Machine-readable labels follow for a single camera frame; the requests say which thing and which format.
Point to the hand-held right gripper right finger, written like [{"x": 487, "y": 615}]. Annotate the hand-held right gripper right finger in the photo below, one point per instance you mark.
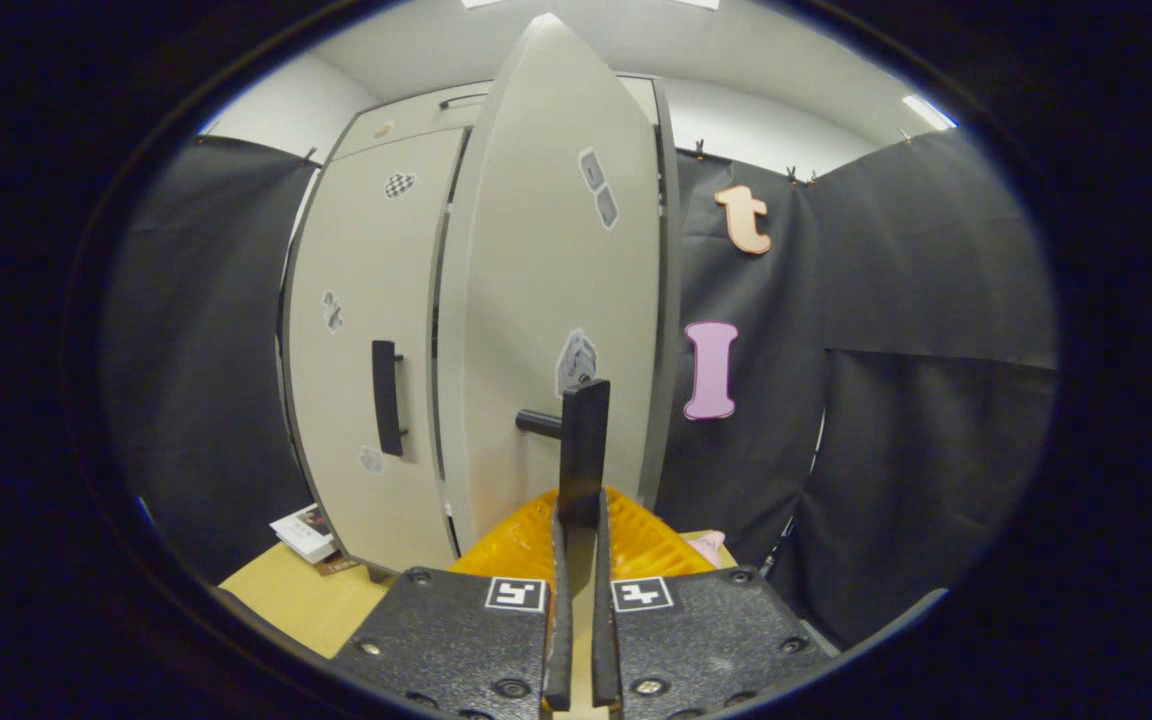
[{"x": 604, "y": 640}]

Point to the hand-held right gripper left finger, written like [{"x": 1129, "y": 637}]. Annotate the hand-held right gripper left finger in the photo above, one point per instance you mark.
[{"x": 558, "y": 640}]

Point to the beige cabinet door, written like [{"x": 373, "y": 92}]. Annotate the beige cabinet door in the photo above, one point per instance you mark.
[
  {"x": 536, "y": 300},
  {"x": 366, "y": 260}
]

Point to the beige double-door shoe cabinet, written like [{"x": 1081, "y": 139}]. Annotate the beige double-door shoe cabinet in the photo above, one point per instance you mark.
[{"x": 669, "y": 300}]

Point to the beige cabinet drawer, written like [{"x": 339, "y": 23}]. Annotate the beige cabinet drawer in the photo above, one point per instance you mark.
[{"x": 416, "y": 118}]

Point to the green pink plush toy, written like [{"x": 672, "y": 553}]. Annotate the green pink plush toy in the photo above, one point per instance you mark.
[{"x": 708, "y": 546}]

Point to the brown book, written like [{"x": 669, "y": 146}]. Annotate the brown book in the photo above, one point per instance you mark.
[{"x": 341, "y": 565}]

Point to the white book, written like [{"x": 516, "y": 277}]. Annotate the white book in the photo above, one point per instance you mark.
[{"x": 304, "y": 532}]

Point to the black backdrop cloth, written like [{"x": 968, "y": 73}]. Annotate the black backdrop cloth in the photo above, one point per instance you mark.
[{"x": 886, "y": 300}]

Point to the small ceiling light panel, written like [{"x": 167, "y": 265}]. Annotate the small ceiling light panel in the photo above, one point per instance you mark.
[{"x": 928, "y": 112}]

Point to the large ceiling light panel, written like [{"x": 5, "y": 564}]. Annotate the large ceiling light panel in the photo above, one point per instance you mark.
[{"x": 698, "y": 3}]

